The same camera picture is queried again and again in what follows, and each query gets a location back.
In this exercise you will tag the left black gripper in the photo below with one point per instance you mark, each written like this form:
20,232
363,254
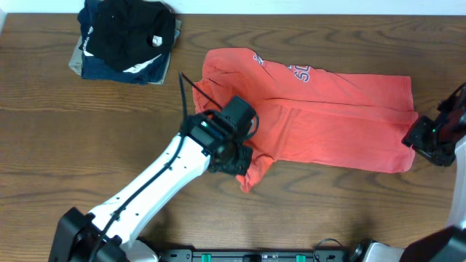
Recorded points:
233,166

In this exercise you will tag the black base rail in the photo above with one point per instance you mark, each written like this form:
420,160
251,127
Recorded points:
326,255

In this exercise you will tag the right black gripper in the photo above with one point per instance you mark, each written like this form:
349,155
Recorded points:
421,140

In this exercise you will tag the black folded shirt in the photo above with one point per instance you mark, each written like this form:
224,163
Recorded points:
125,33

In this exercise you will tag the red printed t-shirt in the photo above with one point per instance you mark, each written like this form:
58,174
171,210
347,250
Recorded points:
311,115

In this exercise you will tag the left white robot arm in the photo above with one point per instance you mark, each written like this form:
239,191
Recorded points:
211,140

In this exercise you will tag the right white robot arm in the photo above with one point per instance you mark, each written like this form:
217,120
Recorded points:
445,245

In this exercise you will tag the navy folded shirt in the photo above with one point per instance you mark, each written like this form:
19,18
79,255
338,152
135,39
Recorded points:
84,18

